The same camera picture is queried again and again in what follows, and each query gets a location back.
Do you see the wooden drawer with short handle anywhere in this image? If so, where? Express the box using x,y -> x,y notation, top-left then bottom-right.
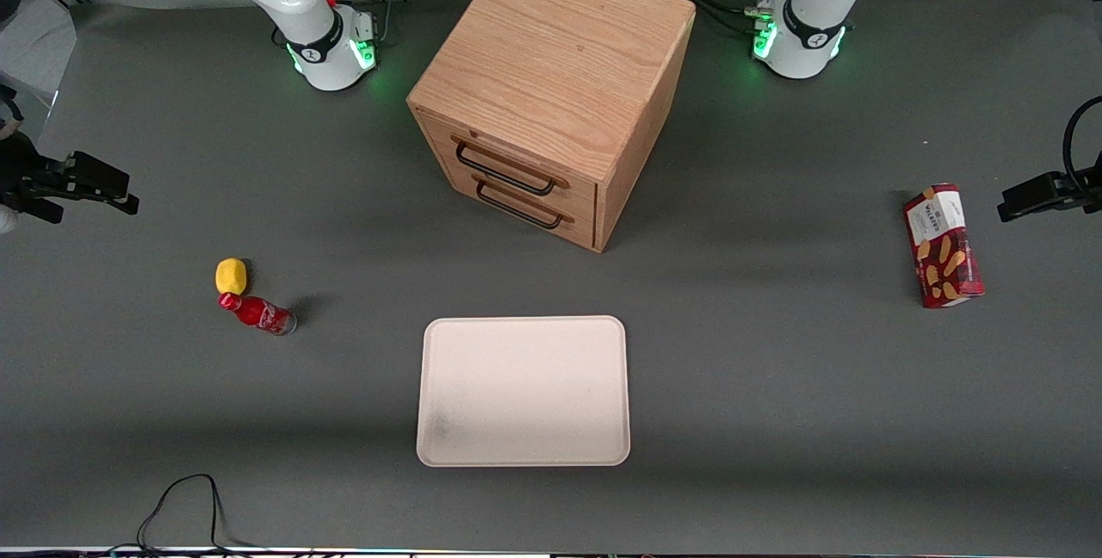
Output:
435,166 -> 598,251

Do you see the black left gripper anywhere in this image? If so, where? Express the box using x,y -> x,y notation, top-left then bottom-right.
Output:
997,169 -> 1102,224

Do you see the oak wooden drawer cabinet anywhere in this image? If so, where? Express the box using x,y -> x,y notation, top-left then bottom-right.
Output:
406,0 -> 696,254

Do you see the long black metal drawer handle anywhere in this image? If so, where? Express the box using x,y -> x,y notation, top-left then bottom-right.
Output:
454,139 -> 560,197

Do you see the beige plastic tray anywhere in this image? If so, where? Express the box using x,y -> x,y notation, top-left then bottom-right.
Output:
416,315 -> 632,468

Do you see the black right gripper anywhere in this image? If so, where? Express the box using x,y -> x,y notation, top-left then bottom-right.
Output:
0,132 -> 140,226

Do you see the yellow lemon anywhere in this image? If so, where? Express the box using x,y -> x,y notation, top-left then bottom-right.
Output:
214,257 -> 249,297

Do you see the red shortbread cookie box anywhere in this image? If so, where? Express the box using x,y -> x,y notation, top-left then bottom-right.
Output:
902,183 -> 986,310

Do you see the red coke bottle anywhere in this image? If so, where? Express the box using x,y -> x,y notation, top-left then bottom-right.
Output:
218,292 -> 299,338

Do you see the wooden drawer with long handle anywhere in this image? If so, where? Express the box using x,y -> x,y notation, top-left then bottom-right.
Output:
418,113 -> 600,208

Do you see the thin black looped table cable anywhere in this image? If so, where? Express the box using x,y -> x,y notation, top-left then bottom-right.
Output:
136,473 -> 259,555

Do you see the black cable loop left gripper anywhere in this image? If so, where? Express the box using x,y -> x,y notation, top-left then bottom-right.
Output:
1062,96 -> 1102,190

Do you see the short black metal drawer handle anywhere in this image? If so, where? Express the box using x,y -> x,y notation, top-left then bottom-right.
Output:
474,178 -> 567,230

